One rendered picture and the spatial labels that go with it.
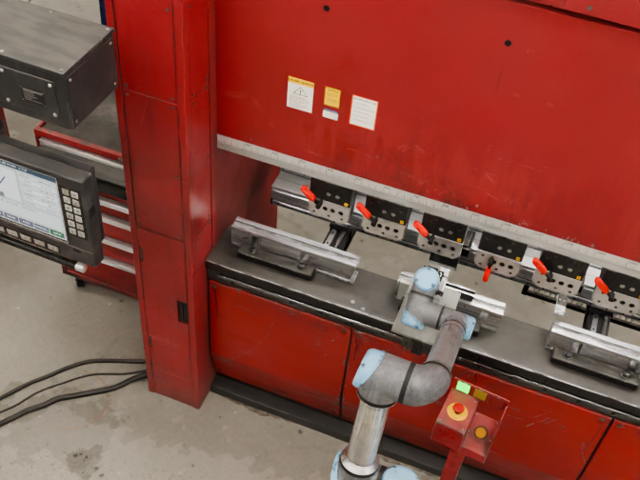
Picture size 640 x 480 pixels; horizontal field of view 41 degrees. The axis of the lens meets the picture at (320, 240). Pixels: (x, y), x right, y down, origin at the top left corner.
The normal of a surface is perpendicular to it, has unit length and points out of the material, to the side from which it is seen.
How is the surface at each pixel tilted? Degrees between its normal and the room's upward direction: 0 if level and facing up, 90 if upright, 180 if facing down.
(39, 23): 0
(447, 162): 90
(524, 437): 90
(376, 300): 0
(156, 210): 90
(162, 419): 0
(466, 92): 90
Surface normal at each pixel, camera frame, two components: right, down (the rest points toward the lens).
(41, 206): -0.37, 0.64
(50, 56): 0.07, -0.69
